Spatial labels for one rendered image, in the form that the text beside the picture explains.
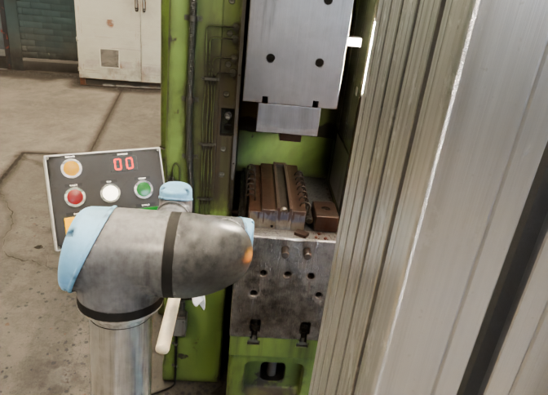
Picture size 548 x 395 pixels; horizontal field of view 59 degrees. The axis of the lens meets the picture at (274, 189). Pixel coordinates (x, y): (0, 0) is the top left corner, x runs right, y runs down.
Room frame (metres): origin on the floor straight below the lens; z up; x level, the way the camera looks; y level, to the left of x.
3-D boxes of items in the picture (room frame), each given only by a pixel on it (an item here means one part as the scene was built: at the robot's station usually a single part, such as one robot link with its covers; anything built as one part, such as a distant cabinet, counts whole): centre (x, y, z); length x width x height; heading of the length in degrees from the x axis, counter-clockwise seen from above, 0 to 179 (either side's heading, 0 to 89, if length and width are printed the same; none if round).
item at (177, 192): (1.00, 0.22, 1.23); 0.09 x 0.08 x 0.11; 4
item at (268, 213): (1.72, 0.00, 0.96); 0.42 x 0.20 x 0.09; 5
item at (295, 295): (1.73, -0.06, 0.69); 0.56 x 0.38 x 0.45; 5
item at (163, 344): (1.39, 0.32, 0.62); 0.44 x 0.05 x 0.05; 5
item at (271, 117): (1.72, 0.00, 1.32); 0.42 x 0.20 x 0.10; 5
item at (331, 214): (1.59, -0.19, 0.95); 0.12 x 0.08 x 0.06; 5
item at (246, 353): (1.73, -0.06, 0.23); 0.55 x 0.37 x 0.47; 5
